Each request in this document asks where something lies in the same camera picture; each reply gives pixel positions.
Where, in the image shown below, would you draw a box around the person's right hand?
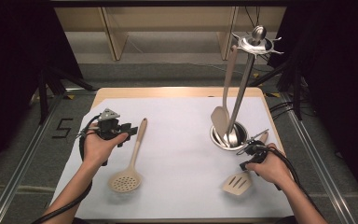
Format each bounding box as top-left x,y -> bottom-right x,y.
245,142 -> 294,189

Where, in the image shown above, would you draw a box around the person's left hand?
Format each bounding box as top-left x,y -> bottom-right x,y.
83,122 -> 131,169

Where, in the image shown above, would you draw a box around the black floor cables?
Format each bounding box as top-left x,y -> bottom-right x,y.
268,100 -> 317,121

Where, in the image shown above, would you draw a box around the beige slotted spatula wooden handle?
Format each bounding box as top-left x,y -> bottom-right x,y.
222,131 -> 270,197

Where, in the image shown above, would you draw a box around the white paper sheet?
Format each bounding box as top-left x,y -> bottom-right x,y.
50,96 -> 295,220

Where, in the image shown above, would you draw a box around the beige skimmer spoon wooden handle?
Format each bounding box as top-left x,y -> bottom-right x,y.
107,117 -> 149,194

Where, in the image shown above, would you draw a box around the steel utensil rack stand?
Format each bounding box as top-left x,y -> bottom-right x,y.
210,24 -> 285,152

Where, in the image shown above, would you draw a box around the black metal stand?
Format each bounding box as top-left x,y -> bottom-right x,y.
36,63 -> 98,126
247,57 -> 306,121

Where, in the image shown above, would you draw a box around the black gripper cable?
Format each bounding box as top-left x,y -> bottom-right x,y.
30,114 -> 103,224
260,145 -> 324,213

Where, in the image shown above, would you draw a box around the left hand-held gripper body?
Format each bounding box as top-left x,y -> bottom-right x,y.
97,107 -> 124,141

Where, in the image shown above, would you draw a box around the beige solid spatula wooden handle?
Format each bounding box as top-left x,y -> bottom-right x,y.
210,44 -> 239,140

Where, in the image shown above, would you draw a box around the aluminium floor rail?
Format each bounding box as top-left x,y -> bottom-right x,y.
280,92 -> 356,224
0,92 -> 63,224

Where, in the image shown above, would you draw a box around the light wooden shelf unit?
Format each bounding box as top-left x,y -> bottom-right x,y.
54,6 -> 287,62

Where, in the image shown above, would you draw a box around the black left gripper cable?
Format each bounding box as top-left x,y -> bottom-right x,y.
30,114 -> 103,224

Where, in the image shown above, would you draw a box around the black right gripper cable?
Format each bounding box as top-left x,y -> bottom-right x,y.
260,145 -> 324,213

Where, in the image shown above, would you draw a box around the black hanging cables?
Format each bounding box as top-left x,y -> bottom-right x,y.
243,6 -> 261,30

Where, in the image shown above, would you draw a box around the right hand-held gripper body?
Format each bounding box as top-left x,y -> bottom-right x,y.
235,128 -> 270,164

